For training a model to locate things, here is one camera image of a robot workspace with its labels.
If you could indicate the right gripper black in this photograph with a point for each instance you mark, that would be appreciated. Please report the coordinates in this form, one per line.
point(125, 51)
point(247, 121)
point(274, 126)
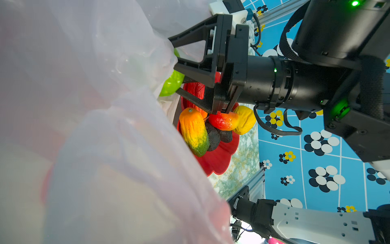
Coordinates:
point(232, 59)

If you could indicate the green lime fruit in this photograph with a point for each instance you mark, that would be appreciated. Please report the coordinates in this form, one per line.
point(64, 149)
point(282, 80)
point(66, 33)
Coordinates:
point(172, 84)

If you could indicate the orange green papaya fruit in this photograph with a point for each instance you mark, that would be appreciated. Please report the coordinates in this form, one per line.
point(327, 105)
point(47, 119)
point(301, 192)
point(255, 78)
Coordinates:
point(194, 132)

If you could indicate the yellow lemon fruit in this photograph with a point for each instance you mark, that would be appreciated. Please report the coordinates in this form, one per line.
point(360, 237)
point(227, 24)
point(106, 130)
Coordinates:
point(247, 119)

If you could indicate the pink translucent plastic bag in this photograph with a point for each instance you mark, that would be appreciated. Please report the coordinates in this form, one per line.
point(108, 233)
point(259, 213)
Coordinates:
point(89, 152)

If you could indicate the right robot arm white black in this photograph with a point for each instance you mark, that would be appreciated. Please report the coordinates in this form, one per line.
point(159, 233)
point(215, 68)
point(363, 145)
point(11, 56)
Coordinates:
point(336, 64)

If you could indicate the dark avocado left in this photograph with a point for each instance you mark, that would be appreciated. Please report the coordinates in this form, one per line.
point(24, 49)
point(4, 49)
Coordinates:
point(214, 137)

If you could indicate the dark avocado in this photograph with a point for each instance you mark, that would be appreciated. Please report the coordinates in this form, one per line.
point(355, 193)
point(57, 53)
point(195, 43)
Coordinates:
point(225, 136)
point(214, 137)

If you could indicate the dark avocado right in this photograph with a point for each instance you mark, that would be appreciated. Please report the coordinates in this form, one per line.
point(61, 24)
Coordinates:
point(225, 136)

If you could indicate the red flower-shaped plate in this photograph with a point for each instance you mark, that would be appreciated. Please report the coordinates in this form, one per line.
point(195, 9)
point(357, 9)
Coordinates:
point(218, 160)

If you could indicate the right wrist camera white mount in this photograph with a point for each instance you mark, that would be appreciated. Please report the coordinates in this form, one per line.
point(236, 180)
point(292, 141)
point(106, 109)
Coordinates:
point(236, 9)

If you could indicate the right aluminium corner post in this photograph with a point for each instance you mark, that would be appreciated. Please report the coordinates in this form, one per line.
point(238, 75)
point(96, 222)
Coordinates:
point(281, 11)

